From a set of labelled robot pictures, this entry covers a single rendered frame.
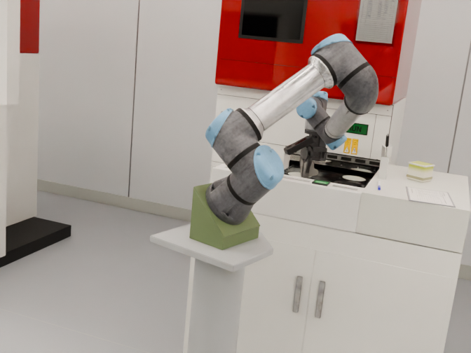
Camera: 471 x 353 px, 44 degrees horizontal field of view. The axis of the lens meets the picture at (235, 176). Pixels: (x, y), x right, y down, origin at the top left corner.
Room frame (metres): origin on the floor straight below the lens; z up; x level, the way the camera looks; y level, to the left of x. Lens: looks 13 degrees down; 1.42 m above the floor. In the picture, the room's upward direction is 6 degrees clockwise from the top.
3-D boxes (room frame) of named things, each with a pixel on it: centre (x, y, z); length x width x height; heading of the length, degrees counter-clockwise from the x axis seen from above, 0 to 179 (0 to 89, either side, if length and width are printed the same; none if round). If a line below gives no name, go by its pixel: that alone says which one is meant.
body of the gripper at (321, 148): (2.28, -0.30, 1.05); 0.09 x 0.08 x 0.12; 105
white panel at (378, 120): (2.67, -0.26, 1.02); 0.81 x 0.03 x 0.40; 71
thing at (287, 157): (2.59, -0.43, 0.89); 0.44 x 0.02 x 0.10; 71
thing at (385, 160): (2.21, -0.56, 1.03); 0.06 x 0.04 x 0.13; 161
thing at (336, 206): (2.07, -0.19, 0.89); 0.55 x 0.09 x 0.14; 71
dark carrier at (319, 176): (2.39, -0.37, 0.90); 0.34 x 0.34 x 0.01; 71
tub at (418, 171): (2.23, -0.71, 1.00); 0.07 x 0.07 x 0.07; 45
